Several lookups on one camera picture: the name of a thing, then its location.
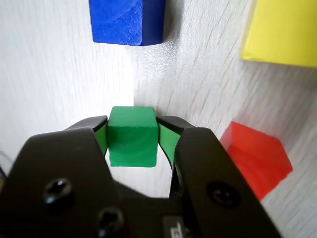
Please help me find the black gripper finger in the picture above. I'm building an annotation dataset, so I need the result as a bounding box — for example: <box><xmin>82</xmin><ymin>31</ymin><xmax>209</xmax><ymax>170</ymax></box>
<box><xmin>0</xmin><ymin>116</ymin><xmax>163</xmax><ymax>238</ymax></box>
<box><xmin>156</xmin><ymin>116</ymin><xmax>283</xmax><ymax>238</ymax></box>

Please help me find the green wooden cube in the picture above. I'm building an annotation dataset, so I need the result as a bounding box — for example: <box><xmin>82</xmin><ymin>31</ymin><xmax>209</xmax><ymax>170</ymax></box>
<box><xmin>106</xmin><ymin>106</ymin><xmax>159</xmax><ymax>168</ymax></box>

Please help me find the red wooden cube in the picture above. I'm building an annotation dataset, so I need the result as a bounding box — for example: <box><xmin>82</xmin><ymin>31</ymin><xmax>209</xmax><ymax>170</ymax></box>
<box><xmin>219</xmin><ymin>121</ymin><xmax>294</xmax><ymax>201</ymax></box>

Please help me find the blue wooden cube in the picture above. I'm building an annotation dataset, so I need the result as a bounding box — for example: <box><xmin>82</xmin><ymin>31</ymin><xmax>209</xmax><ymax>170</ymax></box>
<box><xmin>88</xmin><ymin>0</ymin><xmax>166</xmax><ymax>47</ymax></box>

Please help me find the yellow wooden cube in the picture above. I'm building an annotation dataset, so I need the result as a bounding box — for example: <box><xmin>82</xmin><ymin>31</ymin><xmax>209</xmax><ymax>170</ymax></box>
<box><xmin>240</xmin><ymin>0</ymin><xmax>317</xmax><ymax>68</ymax></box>

